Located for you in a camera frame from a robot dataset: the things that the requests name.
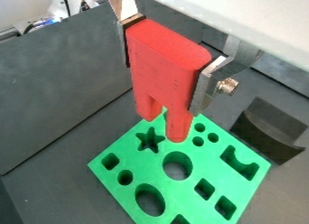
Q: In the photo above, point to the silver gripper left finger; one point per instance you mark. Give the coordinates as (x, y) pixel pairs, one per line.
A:
(129, 16)

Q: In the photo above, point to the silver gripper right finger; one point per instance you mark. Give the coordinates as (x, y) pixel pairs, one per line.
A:
(214, 80)

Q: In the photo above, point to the red two-pronged peg block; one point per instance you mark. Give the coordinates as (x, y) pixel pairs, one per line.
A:
(165, 64)

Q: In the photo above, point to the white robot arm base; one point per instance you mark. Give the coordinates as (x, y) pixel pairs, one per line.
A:
(59, 11)

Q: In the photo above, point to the black curved foam block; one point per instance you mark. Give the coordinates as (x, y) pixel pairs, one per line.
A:
(269, 130)

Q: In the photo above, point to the green shape-sorting board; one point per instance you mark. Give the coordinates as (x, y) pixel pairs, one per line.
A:
(195, 182)

